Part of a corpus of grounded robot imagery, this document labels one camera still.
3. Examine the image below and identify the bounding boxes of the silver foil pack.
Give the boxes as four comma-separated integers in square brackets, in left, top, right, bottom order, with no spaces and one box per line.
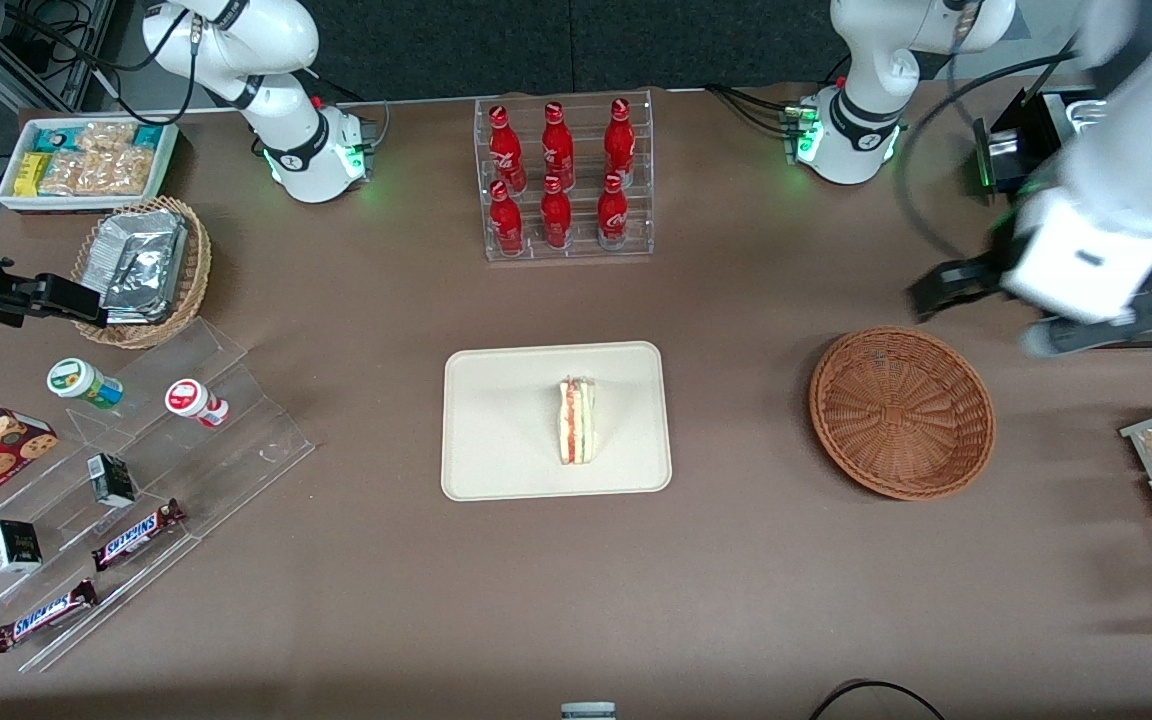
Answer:
[96,208,189,263]
[101,238,185,324]

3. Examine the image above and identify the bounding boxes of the black food warmer appliance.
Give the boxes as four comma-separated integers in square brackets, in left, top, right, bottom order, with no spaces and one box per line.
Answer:
[976,88,1152,351]

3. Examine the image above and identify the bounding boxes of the clear acrylic bottle rack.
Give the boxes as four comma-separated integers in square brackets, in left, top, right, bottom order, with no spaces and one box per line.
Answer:
[474,89,655,263]

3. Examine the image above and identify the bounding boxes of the small black carton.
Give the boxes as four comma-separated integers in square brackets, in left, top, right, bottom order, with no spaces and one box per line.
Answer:
[87,452,137,509]
[0,519,43,575]

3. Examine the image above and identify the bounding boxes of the black cable loop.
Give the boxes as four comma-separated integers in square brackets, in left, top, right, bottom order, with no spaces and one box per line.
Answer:
[809,680,947,720]

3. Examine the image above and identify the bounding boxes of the triangular sandwich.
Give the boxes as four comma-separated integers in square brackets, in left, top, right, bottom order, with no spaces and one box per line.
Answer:
[558,375,598,467]

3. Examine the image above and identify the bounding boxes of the clear acrylic stepped display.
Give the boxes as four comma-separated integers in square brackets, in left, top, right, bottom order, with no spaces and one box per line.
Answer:
[0,318,317,673]

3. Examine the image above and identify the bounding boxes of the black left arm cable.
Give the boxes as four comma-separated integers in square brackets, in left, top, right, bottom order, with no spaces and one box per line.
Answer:
[896,50,1087,263]

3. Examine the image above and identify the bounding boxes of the red cola bottle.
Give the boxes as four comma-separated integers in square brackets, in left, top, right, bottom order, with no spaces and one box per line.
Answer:
[604,97,637,187]
[488,104,527,193]
[541,101,577,191]
[488,179,527,257]
[540,175,575,251]
[596,172,631,251]

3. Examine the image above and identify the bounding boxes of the green lid yoghurt cup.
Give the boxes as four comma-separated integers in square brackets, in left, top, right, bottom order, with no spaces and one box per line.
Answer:
[46,357,124,411]

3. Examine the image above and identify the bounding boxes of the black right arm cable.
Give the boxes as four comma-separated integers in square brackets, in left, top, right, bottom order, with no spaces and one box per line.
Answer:
[0,0,202,126]

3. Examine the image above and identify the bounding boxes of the Snickers chocolate bar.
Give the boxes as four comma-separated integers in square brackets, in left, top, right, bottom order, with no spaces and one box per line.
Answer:
[0,578,99,654]
[91,498,186,572]

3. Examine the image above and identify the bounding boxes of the clear bag of crackers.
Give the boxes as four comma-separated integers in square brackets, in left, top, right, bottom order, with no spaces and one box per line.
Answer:
[76,122,139,154]
[76,148,154,197]

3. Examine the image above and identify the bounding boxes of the brown round wicker basket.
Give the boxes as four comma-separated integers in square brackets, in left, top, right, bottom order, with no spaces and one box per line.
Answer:
[809,326,997,502]

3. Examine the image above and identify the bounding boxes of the yellow snack packet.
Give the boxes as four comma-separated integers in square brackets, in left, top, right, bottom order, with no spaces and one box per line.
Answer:
[14,152,53,198]

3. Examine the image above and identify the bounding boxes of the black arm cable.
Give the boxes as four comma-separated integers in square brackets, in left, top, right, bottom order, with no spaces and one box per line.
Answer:
[896,50,1087,263]
[0,0,202,126]

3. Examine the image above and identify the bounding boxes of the cream plastic tray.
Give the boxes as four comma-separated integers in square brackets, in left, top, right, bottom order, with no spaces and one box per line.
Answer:
[441,341,674,502]

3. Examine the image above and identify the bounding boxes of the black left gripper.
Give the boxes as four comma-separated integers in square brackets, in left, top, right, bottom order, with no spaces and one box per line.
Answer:
[911,248,1019,322]

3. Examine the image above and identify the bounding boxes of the black base cable bundle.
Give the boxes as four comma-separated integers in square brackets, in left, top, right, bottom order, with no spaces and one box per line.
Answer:
[706,83,802,137]

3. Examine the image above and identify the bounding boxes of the light tan wicker basket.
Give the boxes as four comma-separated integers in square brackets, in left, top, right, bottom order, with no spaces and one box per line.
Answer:
[71,196,213,350]

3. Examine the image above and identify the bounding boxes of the white rectangular snack bin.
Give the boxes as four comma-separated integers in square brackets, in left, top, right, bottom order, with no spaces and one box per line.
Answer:
[0,117,180,213]

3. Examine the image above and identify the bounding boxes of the red lid yoghurt cup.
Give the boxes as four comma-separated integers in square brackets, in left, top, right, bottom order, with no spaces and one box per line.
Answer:
[165,378,230,429]

